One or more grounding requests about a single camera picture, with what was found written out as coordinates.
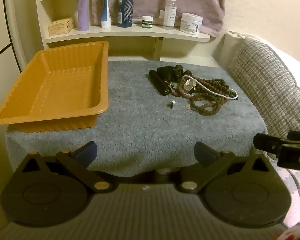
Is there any white curved frame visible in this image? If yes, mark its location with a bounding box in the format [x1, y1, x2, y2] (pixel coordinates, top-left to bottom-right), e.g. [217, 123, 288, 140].
[2, 0, 28, 72]

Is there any white cream jar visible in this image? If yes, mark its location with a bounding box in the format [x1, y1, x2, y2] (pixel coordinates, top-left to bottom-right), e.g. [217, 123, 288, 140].
[180, 12, 203, 35]

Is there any clear spray bottle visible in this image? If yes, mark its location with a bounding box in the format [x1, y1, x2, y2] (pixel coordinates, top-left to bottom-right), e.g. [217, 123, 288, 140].
[162, 0, 178, 30]

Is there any cream padded panel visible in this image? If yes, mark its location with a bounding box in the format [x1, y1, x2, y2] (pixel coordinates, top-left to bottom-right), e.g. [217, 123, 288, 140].
[212, 31, 245, 68]

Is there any white pearl chain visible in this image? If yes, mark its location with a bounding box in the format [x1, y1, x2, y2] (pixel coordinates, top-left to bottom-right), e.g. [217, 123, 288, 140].
[182, 74, 238, 100]

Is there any black hair clip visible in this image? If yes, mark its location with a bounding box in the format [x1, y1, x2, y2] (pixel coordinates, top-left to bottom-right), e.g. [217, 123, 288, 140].
[157, 65, 190, 82]

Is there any brown wooden bead necklace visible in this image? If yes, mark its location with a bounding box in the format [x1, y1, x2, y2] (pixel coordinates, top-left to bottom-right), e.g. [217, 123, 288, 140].
[170, 77, 228, 117]

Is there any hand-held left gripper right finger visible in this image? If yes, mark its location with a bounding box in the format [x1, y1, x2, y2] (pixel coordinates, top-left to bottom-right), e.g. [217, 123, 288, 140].
[177, 141, 272, 194]

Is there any beige cardboard box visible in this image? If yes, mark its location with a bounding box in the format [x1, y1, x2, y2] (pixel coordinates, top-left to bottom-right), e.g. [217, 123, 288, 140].
[48, 17, 74, 36]

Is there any black cylinder case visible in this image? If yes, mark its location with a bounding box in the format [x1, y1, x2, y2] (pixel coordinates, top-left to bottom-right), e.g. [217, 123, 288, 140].
[149, 70, 172, 96]

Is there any white and blue tube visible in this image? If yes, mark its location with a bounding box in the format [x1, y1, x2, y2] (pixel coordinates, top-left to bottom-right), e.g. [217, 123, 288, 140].
[101, 0, 112, 28]

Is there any purple bottle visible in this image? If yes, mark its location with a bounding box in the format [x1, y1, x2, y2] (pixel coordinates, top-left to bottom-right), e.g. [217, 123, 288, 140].
[77, 0, 90, 31]

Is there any orange plastic tray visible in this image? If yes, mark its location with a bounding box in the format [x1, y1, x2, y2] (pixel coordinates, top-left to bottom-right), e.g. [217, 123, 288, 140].
[0, 41, 110, 133]

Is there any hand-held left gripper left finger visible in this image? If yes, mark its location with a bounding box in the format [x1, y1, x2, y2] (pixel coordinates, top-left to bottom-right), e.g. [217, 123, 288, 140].
[21, 141, 115, 193]

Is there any metal wristwatch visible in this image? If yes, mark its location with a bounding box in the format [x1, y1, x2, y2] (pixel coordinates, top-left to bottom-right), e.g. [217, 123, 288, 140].
[181, 76, 203, 93]

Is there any dark bead bracelet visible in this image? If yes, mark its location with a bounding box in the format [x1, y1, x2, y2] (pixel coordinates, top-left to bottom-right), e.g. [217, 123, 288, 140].
[202, 78, 238, 100]

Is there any grey-blue fluffy mat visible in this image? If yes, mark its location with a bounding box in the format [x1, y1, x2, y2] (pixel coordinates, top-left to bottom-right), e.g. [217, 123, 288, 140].
[5, 60, 268, 178]

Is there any small green jar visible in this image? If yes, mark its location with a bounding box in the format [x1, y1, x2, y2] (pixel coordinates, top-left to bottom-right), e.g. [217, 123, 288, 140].
[142, 16, 154, 29]

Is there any dark blue spray bottle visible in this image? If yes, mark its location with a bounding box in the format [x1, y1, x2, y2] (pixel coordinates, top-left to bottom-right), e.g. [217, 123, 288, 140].
[117, 0, 134, 28]

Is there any grey woven cushion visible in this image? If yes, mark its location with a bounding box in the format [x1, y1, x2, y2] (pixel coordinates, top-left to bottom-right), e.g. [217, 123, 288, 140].
[226, 37, 300, 160]

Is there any cream wooden shelf unit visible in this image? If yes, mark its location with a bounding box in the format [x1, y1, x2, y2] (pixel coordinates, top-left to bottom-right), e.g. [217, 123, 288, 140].
[35, 0, 211, 58]

